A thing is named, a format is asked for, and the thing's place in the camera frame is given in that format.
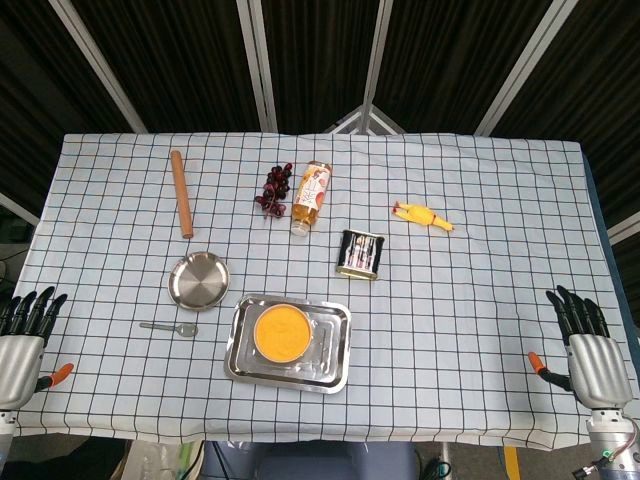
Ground dark red grape bunch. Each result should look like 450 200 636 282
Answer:
254 162 294 220

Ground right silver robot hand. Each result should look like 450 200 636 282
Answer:
528 284 634 409

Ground amber drink bottle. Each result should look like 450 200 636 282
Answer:
290 160 333 237

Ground dark folding screen white frames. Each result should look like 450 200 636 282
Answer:
0 0 640 246

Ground black luncheon meat can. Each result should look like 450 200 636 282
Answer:
334 229 385 282

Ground round stainless steel plate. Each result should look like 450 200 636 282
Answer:
167 251 232 312

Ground yellow rubber chicken toy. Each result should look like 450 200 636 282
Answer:
391 200 456 233

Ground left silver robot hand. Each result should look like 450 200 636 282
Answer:
0 286 75 411

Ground yellow strip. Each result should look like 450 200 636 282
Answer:
503 445 522 480

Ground blue checked tablecloth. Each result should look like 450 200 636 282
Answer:
0 132 640 449

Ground small metal spoon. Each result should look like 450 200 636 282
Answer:
139 322 200 338

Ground orange powder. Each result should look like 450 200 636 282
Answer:
254 305 311 361

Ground wooden rolling pin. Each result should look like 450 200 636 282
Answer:
169 149 195 240

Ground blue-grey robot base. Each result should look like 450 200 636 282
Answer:
199 439 419 480

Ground rectangular stainless steel tray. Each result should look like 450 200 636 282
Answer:
223 292 353 395

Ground grey triangular metal frame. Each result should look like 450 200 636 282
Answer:
323 103 407 135

